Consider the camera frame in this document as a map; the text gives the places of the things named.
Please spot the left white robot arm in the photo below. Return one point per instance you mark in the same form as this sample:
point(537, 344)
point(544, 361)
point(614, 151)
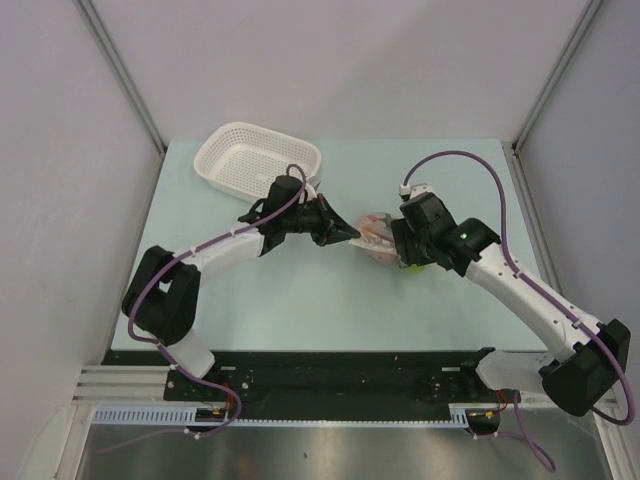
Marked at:
point(161, 300)

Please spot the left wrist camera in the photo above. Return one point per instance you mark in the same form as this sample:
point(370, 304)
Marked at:
point(282, 190)

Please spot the white slotted cable duct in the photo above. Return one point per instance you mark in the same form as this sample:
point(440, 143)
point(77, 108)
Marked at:
point(191, 416)

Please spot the aluminium frame post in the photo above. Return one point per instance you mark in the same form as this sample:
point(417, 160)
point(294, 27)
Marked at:
point(570, 49)
point(98, 30)

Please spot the green fake fruit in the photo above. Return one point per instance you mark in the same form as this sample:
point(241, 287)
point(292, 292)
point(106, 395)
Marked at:
point(412, 269)

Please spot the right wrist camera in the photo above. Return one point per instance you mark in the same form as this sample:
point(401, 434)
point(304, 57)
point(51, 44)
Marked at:
point(425, 213)

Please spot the right aluminium frame post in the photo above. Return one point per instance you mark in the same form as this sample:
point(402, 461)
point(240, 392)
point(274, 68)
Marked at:
point(570, 49)

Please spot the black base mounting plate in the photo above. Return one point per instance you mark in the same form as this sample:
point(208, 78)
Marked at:
point(342, 385)

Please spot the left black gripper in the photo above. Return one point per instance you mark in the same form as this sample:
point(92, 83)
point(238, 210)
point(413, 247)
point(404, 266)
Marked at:
point(331, 228)

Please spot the white perforated plastic basket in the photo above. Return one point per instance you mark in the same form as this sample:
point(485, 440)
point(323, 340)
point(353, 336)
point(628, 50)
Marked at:
point(243, 159)

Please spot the aluminium rail bottom left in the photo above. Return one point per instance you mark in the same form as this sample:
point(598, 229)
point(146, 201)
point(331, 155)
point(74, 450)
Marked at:
point(121, 385)

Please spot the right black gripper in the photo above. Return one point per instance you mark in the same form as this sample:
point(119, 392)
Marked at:
point(406, 253)

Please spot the left aluminium frame post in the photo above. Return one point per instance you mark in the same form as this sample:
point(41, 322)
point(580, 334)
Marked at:
point(98, 30)

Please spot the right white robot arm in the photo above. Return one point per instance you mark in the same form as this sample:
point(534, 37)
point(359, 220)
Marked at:
point(585, 357)

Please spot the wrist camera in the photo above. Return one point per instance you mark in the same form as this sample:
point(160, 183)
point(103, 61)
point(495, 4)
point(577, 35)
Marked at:
point(282, 190)
point(425, 213)

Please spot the polka dot zip bag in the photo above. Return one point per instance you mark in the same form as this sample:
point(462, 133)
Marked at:
point(376, 239)

